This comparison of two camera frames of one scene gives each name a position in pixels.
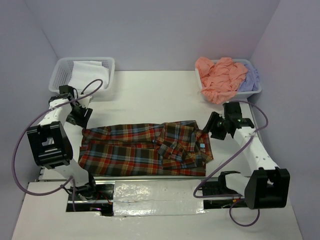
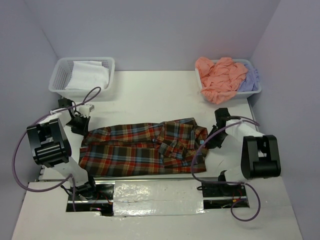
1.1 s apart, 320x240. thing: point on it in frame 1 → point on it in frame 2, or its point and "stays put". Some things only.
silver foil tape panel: (160, 197) stays put
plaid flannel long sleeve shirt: (179, 148) stays put
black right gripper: (214, 117) → (213, 143)
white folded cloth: (83, 72) stays put
